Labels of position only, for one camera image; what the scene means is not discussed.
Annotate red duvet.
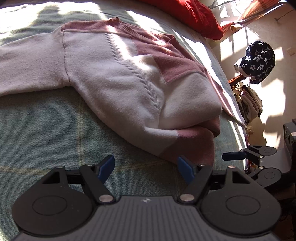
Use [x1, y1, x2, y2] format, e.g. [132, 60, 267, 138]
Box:
[142, 0, 223, 40]

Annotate stack of folded clothes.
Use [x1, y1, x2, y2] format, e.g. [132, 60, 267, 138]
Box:
[232, 84, 262, 124]

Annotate wooden chair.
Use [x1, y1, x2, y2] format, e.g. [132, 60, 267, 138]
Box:
[228, 74, 246, 87]

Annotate navy star-pattern garment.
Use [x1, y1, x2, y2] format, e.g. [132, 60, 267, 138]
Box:
[237, 40, 275, 84]

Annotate metal clothes rack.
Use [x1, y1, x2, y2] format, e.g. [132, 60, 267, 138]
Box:
[208, 0, 240, 21]

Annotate pink and white sweater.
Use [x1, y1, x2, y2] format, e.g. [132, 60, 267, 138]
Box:
[0, 16, 223, 167]

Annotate orange right curtain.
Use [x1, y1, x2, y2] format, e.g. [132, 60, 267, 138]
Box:
[221, 0, 287, 31]

